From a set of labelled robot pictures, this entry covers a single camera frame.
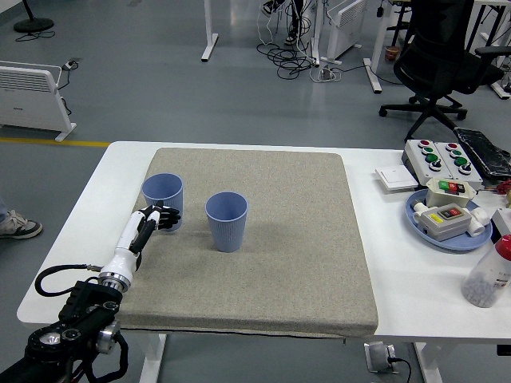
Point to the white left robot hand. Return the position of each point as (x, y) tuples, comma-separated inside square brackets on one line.
[(127, 239)]

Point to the blue ribbed plastic cup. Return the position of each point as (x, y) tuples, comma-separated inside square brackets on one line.
[(176, 199), (227, 235)]

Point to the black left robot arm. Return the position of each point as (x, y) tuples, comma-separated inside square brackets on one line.
[(80, 315)]

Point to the person's leg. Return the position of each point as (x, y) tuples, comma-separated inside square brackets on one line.
[(18, 227)]

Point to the white table leg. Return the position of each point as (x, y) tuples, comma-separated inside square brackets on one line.
[(153, 359), (429, 363)]

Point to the grey-brown foam mat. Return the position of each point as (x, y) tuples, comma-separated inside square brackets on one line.
[(279, 239)]

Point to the large white panel heater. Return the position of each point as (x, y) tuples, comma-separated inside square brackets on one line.
[(28, 103)]

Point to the grey floor outlet plug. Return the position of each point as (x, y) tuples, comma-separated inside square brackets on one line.
[(73, 63)]

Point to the white desk leg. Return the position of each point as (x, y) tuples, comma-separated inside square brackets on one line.
[(373, 68), (209, 36)]

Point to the black fan stand base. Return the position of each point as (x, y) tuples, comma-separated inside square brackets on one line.
[(34, 24)]

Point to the white power strip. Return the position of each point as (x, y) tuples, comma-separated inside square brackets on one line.
[(328, 74)]

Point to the seated person's legs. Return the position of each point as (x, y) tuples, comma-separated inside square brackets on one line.
[(293, 20)]

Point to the silver floor socket box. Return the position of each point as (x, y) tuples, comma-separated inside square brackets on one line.
[(377, 357)]

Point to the white three-button control box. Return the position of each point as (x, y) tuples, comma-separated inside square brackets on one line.
[(419, 159), (471, 171)]

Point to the small white panel heater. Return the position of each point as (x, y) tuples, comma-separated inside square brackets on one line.
[(347, 24)]

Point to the small brown can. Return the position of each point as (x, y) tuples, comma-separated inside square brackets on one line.
[(392, 54)]

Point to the blue plastic plate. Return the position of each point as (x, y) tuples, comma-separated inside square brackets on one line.
[(459, 243)]

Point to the black office chair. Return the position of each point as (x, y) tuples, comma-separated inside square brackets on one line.
[(439, 60)]

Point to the clear bottle with red cap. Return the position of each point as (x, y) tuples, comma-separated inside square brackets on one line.
[(487, 275)]

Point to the black wrapped keyboard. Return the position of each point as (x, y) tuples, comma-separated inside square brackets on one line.
[(485, 153)]

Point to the white wall switch plate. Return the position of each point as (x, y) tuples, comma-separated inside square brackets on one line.
[(396, 179)]

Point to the grey push-button switch box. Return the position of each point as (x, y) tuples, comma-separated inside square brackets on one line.
[(443, 225)]

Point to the cream switch box coloured buttons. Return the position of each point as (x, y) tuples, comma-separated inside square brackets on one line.
[(441, 195)]

